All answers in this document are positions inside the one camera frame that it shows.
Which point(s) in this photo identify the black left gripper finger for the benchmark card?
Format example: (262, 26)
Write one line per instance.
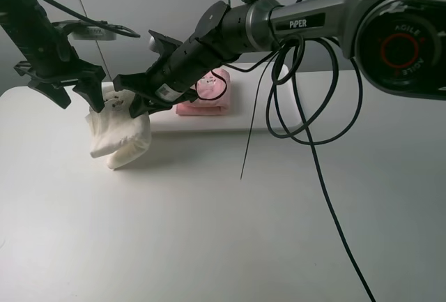
(91, 91)
(57, 95)

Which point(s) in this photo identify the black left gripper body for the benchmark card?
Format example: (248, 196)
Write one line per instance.
(51, 59)

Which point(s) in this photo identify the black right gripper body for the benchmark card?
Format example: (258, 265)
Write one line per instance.
(179, 67)

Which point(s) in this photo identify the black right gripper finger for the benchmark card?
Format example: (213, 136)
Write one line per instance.
(138, 106)
(154, 107)

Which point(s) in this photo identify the cream white towel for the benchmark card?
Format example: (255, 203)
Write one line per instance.
(115, 135)

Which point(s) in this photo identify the pink towel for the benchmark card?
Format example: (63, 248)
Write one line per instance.
(214, 90)

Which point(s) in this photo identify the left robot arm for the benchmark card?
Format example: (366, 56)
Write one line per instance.
(21, 16)

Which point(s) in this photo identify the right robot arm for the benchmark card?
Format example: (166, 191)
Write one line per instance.
(399, 45)

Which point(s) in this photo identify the white rectangular plastic tray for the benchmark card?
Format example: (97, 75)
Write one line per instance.
(249, 95)

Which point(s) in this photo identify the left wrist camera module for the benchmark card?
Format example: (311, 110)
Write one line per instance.
(92, 31)

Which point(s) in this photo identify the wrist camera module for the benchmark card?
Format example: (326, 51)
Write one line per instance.
(155, 41)
(92, 31)

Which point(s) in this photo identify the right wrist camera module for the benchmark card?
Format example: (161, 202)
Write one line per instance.
(155, 41)

